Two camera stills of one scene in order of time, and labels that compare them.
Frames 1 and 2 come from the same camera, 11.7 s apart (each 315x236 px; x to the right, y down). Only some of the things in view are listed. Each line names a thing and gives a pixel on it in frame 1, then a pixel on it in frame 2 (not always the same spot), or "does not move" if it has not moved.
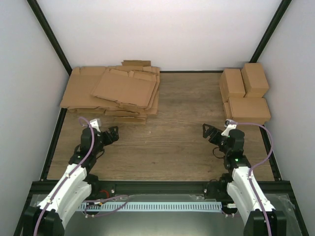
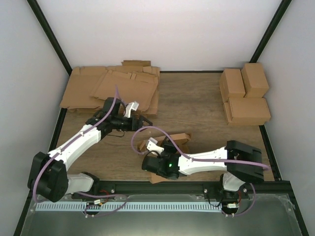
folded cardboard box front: [247, 110] does not move
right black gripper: [212, 129] to [171, 146]
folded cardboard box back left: [232, 84] does not move
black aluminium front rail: [276, 188] does not move
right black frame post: [282, 9] does not move
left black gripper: [115, 135] to [140, 123]
